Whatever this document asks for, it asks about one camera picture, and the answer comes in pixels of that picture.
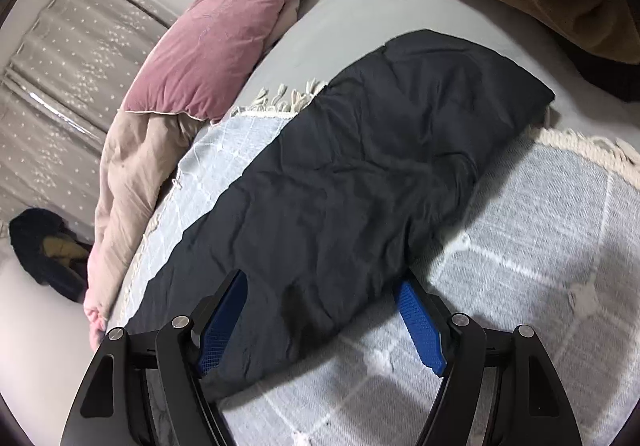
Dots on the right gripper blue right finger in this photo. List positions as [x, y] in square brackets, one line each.
[426, 318]

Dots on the grey dotted curtain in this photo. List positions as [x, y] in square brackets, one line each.
[60, 91]

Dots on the beige pink duvet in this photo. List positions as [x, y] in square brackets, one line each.
[140, 152]

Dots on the black quilted puffer jacket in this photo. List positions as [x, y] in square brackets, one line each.
[345, 198]

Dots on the pink velvet pillow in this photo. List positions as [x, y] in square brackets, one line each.
[202, 62]

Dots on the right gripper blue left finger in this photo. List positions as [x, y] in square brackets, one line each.
[214, 320]

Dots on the dark navy clothes pile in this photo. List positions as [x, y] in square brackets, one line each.
[50, 252]

